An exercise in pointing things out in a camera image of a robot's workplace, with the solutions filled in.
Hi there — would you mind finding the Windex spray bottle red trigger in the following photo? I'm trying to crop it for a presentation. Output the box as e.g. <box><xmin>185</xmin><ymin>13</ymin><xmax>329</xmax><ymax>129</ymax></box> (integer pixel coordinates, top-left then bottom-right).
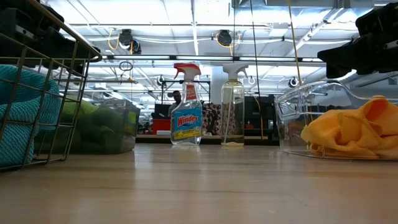
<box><xmin>170</xmin><ymin>62</ymin><xmax>203</xmax><ymax>146</ymax></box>

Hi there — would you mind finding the black aluminium table frame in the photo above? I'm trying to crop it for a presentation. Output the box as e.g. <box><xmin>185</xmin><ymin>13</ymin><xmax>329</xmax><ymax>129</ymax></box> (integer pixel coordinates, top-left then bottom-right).
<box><xmin>136</xmin><ymin>134</ymin><xmax>280</xmax><ymax>146</ymax></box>

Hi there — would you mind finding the smoky grey plastic bin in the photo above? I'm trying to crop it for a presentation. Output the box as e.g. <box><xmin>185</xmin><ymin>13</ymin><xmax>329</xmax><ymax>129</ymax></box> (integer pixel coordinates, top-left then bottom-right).
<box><xmin>34</xmin><ymin>98</ymin><xmax>141</xmax><ymax>155</ymax></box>

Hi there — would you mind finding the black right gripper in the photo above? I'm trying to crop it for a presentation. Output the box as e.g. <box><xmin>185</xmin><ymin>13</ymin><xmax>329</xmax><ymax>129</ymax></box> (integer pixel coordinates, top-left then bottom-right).
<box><xmin>317</xmin><ymin>2</ymin><xmax>398</xmax><ymax>80</ymax></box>

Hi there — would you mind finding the black hanging cable loop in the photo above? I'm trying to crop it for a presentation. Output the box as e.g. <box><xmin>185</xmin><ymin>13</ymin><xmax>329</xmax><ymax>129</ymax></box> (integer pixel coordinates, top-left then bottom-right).
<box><xmin>119</xmin><ymin>60</ymin><xmax>134</xmax><ymax>72</ymax></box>

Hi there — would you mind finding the person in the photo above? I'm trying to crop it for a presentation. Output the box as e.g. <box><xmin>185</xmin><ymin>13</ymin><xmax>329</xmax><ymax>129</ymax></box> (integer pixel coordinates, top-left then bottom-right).
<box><xmin>167</xmin><ymin>90</ymin><xmax>183</xmax><ymax>118</ymax></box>

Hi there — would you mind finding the black ceiling cord reel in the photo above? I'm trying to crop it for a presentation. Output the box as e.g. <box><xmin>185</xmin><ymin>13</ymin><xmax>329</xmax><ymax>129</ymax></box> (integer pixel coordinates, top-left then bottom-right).
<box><xmin>216</xmin><ymin>29</ymin><xmax>233</xmax><ymax>47</ymax></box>
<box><xmin>119</xmin><ymin>28</ymin><xmax>142</xmax><ymax>55</ymax></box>

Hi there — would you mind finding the orange microfiber towel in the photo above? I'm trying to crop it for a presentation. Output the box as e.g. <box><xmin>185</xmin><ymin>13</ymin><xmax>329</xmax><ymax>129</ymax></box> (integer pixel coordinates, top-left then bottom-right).
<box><xmin>300</xmin><ymin>123</ymin><xmax>398</xmax><ymax>160</ymax></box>
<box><xmin>338</xmin><ymin>95</ymin><xmax>398</xmax><ymax>147</ymax></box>

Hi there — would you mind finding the teal microfiber towel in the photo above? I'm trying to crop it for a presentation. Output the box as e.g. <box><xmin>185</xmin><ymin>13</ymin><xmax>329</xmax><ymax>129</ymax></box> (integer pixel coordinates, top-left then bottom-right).
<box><xmin>0</xmin><ymin>64</ymin><xmax>62</xmax><ymax>125</ymax></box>
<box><xmin>0</xmin><ymin>104</ymin><xmax>60</xmax><ymax>167</ymax></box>

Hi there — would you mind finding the red box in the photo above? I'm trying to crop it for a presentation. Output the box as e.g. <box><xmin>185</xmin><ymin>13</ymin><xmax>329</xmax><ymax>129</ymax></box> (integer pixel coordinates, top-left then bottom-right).
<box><xmin>152</xmin><ymin>118</ymin><xmax>172</xmax><ymax>135</ymax></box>

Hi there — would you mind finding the yellow cable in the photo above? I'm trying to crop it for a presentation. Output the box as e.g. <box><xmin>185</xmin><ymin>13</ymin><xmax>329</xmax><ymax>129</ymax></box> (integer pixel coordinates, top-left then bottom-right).
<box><xmin>287</xmin><ymin>0</ymin><xmax>302</xmax><ymax>84</ymax></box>

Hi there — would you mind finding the clear plastic bin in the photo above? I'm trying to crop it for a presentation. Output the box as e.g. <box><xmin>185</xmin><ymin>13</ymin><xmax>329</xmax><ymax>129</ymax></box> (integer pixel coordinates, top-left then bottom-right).
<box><xmin>274</xmin><ymin>80</ymin><xmax>398</xmax><ymax>161</ymax></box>

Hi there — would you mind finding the metal wire basket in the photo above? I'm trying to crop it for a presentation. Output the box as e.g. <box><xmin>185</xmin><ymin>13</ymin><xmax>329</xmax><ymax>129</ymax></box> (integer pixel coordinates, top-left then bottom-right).
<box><xmin>0</xmin><ymin>0</ymin><xmax>103</xmax><ymax>172</ymax></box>

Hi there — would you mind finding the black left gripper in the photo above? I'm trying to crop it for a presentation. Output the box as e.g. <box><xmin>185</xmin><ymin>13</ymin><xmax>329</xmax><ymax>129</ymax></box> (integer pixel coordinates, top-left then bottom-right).
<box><xmin>0</xmin><ymin>0</ymin><xmax>102</xmax><ymax>68</ymax></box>

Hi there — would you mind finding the black white patterned object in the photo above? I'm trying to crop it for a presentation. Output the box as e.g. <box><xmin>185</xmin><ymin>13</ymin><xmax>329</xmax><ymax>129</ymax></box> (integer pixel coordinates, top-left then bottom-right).
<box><xmin>201</xmin><ymin>102</ymin><xmax>231</xmax><ymax>136</ymax></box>

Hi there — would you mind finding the long ceiling light bar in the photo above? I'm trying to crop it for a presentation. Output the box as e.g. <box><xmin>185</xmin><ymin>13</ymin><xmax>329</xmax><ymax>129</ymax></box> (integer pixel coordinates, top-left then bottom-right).
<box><xmin>102</xmin><ymin>54</ymin><xmax>326</xmax><ymax>62</ymax></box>

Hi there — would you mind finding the green microfiber towel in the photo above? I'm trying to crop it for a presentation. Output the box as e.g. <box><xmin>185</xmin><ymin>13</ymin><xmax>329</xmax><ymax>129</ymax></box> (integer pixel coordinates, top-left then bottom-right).
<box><xmin>60</xmin><ymin>98</ymin><xmax>100</xmax><ymax>125</ymax></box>
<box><xmin>62</xmin><ymin>107</ymin><xmax>137</xmax><ymax>153</ymax></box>

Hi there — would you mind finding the clear spray bottle white trigger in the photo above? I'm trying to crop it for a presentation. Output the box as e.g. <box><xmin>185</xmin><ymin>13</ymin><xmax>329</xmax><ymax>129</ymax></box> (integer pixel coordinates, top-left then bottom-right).
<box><xmin>220</xmin><ymin>63</ymin><xmax>249</xmax><ymax>147</ymax></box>

